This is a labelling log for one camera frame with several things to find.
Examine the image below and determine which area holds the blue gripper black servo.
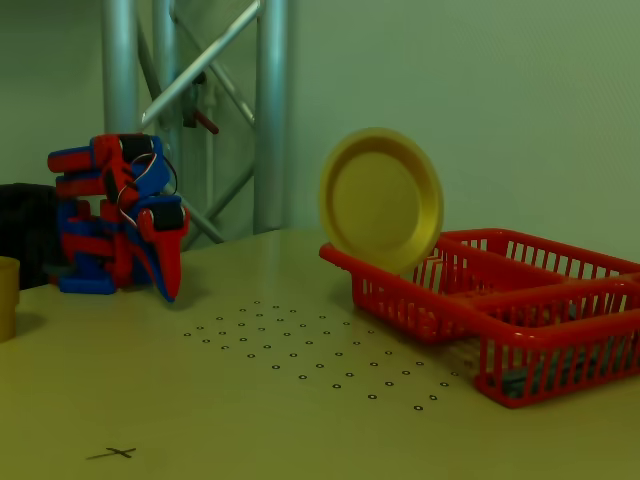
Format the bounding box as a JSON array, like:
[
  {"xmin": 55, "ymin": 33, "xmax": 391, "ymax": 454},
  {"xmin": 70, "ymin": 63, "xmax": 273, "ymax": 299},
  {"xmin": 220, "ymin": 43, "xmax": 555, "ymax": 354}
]
[{"xmin": 123, "ymin": 195, "xmax": 192, "ymax": 305}]

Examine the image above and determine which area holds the yellow plastic plate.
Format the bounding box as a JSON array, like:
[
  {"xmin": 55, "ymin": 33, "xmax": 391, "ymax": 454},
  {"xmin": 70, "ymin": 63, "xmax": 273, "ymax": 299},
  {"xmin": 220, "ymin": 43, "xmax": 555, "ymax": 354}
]
[{"xmin": 318, "ymin": 127, "xmax": 445, "ymax": 276}]

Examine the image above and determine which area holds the black bulky object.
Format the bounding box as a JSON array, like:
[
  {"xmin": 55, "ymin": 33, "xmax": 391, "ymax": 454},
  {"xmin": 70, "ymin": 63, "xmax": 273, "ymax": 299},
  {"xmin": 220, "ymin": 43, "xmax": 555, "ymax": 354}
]
[{"xmin": 0, "ymin": 183, "xmax": 69, "ymax": 292}]

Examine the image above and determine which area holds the yellow plastic cup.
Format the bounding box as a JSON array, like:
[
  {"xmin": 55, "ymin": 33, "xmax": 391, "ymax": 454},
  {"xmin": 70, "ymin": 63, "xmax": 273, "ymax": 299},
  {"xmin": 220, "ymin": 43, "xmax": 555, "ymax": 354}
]
[{"xmin": 0, "ymin": 256, "xmax": 21, "ymax": 344}]

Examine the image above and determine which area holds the red plastic dish rack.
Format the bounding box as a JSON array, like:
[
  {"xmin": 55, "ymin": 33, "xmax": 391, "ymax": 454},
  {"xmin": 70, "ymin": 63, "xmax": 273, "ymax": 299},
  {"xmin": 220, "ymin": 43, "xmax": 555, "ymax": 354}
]
[{"xmin": 318, "ymin": 228, "xmax": 640, "ymax": 410}]

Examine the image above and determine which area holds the red white black servo cable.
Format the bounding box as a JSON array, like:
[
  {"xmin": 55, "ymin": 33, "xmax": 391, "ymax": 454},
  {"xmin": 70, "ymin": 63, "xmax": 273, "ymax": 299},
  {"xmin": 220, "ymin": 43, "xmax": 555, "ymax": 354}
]
[
  {"xmin": 118, "ymin": 152, "xmax": 161, "ymax": 221},
  {"xmin": 158, "ymin": 152, "xmax": 180, "ymax": 197}
]

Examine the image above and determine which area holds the clamp with red handle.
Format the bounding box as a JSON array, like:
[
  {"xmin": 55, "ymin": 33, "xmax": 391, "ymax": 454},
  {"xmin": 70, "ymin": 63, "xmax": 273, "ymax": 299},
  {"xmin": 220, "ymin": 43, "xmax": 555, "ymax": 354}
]
[{"xmin": 180, "ymin": 72, "xmax": 221, "ymax": 136}]

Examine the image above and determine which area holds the aluminium truss frame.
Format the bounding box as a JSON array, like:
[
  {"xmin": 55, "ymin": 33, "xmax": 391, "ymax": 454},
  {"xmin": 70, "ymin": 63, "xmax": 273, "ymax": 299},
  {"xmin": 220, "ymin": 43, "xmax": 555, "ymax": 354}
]
[{"xmin": 101, "ymin": 0, "xmax": 290, "ymax": 246}]

